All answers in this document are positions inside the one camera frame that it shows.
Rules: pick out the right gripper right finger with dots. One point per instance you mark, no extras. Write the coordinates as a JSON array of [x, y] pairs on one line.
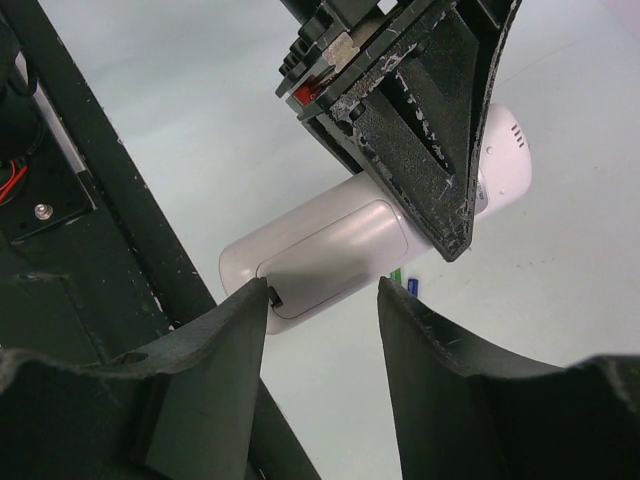
[[465, 408]]

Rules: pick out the white remote control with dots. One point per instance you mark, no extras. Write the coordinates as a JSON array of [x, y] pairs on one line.
[[345, 239]]

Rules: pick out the blue purple AAA battery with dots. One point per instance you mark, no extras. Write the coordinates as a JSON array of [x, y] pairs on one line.
[[413, 286]]

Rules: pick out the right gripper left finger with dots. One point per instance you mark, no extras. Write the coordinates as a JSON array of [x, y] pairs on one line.
[[189, 405]]

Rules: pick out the green AAA battery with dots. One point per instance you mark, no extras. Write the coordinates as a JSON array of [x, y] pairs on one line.
[[396, 276]]

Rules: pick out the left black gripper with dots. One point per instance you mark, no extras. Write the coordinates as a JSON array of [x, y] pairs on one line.
[[400, 90]]

